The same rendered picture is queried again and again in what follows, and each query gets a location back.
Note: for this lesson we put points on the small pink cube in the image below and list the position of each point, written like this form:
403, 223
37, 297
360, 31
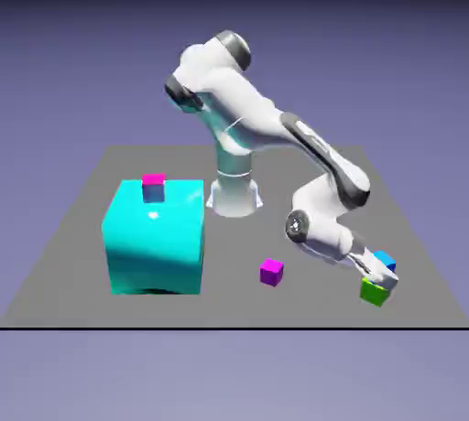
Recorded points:
153, 186

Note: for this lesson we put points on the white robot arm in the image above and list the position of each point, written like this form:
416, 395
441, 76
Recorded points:
234, 99

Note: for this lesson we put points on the small magenta cube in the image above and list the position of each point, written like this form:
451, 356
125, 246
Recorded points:
271, 272

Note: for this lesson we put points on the small blue cube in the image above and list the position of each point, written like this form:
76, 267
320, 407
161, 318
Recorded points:
386, 259

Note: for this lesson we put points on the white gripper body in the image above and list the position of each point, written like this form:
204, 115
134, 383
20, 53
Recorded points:
377, 268

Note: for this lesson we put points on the large cyan box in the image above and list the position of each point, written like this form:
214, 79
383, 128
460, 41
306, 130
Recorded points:
154, 241

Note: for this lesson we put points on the small green cube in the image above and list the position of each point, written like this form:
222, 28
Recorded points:
372, 293

